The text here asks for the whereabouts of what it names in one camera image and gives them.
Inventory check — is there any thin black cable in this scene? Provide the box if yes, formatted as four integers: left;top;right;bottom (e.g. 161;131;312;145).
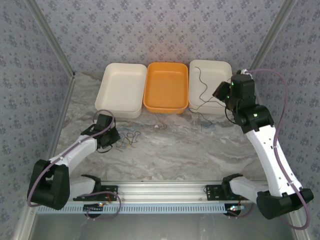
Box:
126;129;141;146
188;66;226;126

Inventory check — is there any white plastic bin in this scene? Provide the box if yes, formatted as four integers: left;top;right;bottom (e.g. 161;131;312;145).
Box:
94;62;148;120
187;59;236;116

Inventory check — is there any orange plastic bin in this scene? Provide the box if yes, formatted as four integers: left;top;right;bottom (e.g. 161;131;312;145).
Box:
142;61;190;115

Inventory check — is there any small circuit board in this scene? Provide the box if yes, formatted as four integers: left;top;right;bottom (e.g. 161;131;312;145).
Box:
224;203;245;216
83;202;105;213

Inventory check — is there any aluminium frame post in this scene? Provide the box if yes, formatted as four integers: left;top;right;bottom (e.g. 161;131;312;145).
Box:
24;0;76;78
246;0;298;75

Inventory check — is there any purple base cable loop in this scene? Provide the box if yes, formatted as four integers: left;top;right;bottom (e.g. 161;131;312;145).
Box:
86;196;123;222

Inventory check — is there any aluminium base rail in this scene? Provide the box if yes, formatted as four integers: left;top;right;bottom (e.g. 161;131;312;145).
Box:
72;180;272;202

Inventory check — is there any grey slotted cable duct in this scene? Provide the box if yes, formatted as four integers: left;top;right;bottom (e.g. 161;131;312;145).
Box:
36;199;248;215

